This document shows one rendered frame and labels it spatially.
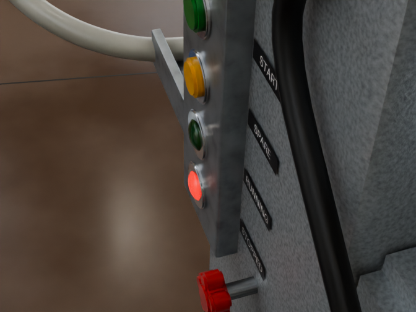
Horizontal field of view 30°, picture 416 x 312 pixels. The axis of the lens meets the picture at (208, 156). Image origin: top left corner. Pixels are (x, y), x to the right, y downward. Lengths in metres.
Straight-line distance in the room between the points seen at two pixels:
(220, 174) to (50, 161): 1.88
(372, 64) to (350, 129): 0.04
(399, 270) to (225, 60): 0.15
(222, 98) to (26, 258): 1.71
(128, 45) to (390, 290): 0.62
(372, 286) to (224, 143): 0.14
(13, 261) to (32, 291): 0.12
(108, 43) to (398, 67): 0.68
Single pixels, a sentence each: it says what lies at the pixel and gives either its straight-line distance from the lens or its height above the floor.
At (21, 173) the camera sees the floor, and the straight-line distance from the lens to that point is 2.35.
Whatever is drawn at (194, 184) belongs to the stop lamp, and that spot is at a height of 1.26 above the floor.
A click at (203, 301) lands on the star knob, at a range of 0.54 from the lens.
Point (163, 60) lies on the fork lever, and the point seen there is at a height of 1.10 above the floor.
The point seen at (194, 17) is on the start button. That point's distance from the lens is 0.45.
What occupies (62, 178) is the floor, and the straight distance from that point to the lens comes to 2.31.
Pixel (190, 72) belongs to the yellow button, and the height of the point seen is 1.36.
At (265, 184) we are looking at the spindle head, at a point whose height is 1.32.
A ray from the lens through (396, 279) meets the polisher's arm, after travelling 0.39.
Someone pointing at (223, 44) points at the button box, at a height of 1.40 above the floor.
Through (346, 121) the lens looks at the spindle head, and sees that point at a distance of 0.34.
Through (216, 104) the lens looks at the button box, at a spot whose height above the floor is 1.35.
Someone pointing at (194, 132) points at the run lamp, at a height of 1.31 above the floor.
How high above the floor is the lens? 1.67
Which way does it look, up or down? 45 degrees down
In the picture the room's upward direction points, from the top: 2 degrees clockwise
